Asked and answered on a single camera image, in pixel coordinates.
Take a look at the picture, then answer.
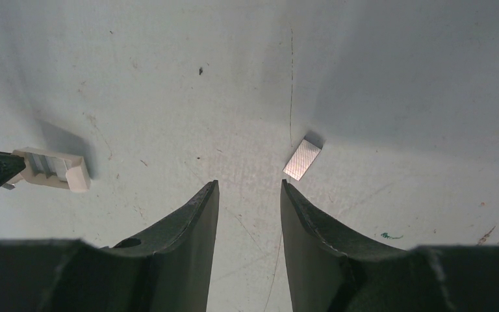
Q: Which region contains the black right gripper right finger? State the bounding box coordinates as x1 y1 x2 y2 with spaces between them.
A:
280 181 499 311

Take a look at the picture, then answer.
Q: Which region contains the white staple tray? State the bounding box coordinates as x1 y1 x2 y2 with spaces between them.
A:
5 148 91 193

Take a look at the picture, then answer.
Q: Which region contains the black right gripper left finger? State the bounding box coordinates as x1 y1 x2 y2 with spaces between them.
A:
0 181 220 311

